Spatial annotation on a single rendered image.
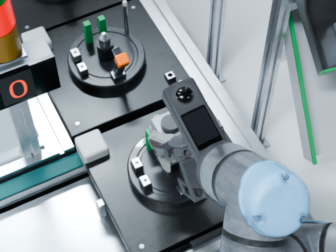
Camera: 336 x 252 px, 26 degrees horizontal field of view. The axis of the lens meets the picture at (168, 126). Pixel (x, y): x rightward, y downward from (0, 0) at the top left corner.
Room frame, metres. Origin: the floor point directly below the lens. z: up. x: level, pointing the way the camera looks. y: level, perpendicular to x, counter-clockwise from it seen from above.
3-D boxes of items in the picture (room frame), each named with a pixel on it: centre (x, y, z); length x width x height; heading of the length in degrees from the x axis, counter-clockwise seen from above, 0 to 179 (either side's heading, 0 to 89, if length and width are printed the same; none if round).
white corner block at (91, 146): (0.64, 0.13, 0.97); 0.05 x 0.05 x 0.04; 27
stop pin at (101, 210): (0.54, 0.11, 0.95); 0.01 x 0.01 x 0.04; 27
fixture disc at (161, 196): (0.60, 0.00, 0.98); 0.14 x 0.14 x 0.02
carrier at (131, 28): (0.83, 0.11, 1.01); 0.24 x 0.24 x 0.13; 27
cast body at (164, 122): (0.61, 0.00, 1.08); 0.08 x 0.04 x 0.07; 27
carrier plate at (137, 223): (0.60, 0.00, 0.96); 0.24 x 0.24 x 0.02; 27
